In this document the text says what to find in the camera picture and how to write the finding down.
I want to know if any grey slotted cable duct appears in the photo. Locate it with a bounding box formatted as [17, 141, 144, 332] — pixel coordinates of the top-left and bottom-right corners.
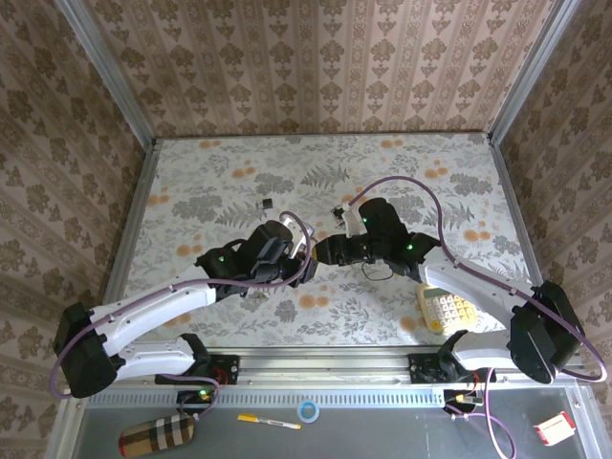
[85, 385, 447, 408]

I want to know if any yellow and white marker pen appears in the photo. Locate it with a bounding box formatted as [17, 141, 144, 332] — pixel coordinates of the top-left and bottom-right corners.
[237, 412, 302, 430]

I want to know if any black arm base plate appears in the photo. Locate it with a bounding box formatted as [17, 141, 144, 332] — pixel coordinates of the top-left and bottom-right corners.
[206, 354, 240, 386]
[407, 354, 448, 383]

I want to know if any plaid fabric pouch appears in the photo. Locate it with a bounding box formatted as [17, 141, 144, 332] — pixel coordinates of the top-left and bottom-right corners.
[118, 413, 196, 459]

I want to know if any thin purple base cable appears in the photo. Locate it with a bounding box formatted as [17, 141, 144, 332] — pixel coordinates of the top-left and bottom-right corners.
[448, 366, 517, 459]
[155, 375, 222, 423]

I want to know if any small black controller board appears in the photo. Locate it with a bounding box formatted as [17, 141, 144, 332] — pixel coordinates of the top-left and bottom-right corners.
[175, 387, 215, 416]
[443, 387, 483, 416]

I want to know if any blue tape roll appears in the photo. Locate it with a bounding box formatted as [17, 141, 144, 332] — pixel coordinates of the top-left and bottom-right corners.
[296, 401, 320, 425]

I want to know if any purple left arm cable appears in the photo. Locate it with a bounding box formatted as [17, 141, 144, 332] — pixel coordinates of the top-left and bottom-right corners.
[49, 210, 313, 401]

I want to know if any red and white small box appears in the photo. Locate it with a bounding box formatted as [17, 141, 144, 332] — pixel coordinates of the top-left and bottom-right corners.
[533, 411, 577, 447]

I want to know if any aluminium frame post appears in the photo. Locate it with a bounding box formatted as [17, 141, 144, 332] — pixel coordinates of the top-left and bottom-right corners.
[53, 0, 159, 144]
[488, 0, 583, 142]

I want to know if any yellow calculator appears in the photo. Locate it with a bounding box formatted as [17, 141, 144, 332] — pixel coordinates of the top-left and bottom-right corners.
[415, 282, 479, 334]

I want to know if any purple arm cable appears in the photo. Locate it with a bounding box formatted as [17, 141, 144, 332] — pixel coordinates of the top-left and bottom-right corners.
[344, 175, 608, 383]
[49, 210, 313, 401]

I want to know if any aluminium table side rail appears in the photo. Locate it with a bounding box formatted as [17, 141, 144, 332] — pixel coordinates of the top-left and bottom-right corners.
[93, 137, 162, 348]
[486, 132, 587, 369]

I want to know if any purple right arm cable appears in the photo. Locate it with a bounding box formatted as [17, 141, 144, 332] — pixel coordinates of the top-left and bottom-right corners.
[344, 175, 608, 383]

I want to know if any aluminium front rail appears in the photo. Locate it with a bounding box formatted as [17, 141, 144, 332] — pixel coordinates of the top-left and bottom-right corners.
[209, 352, 498, 387]

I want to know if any floral patterned table cover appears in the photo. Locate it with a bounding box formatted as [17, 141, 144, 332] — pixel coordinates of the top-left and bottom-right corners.
[107, 135, 546, 348]

